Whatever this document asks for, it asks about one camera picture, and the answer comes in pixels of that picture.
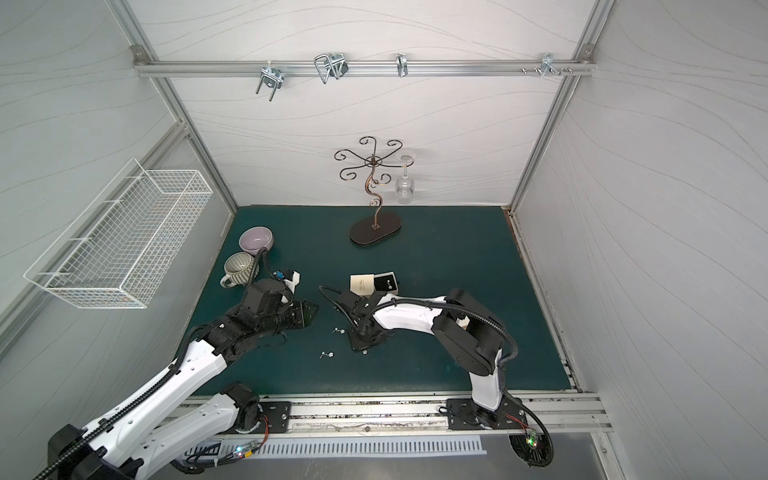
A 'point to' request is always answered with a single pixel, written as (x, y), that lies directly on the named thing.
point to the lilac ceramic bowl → (253, 238)
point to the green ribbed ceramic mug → (238, 269)
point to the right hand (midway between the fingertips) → (358, 344)
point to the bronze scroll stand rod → (374, 163)
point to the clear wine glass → (404, 186)
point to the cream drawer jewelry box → (367, 284)
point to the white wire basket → (116, 254)
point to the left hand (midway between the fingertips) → (315, 308)
